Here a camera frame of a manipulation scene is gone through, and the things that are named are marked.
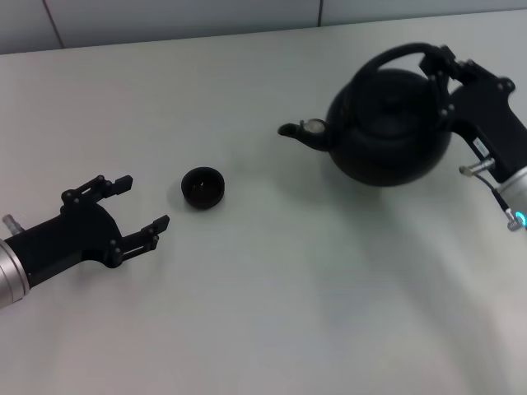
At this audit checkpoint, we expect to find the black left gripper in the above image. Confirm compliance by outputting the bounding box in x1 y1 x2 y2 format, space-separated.
6 175 171 287

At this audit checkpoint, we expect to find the small dark teacup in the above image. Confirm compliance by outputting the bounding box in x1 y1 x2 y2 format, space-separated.
181 166 226 211

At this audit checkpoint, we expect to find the right gripper connector cable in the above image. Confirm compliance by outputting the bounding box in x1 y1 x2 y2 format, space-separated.
459 161 524 231

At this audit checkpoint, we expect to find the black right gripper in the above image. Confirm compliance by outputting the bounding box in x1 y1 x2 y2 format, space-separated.
418 44 527 184

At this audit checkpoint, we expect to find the black round teapot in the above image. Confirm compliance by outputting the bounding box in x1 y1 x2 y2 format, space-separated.
277 42 453 188

